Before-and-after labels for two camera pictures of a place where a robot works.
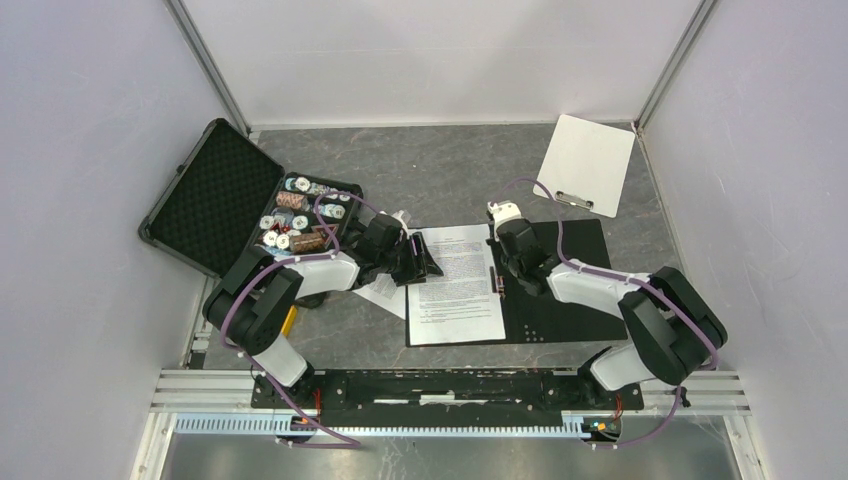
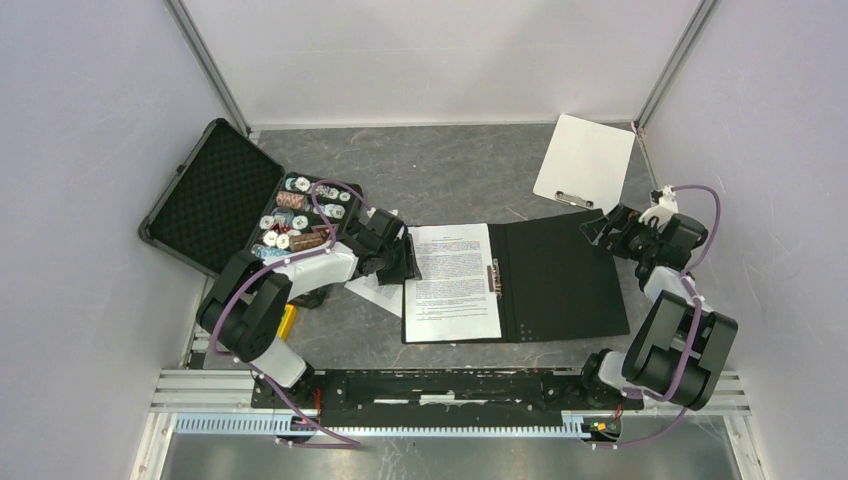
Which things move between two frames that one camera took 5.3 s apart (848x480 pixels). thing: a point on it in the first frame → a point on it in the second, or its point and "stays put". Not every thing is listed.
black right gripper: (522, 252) → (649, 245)
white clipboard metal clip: (586, 165) stays put
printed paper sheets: (385, 292) stays put
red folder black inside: (550, 317) stays put
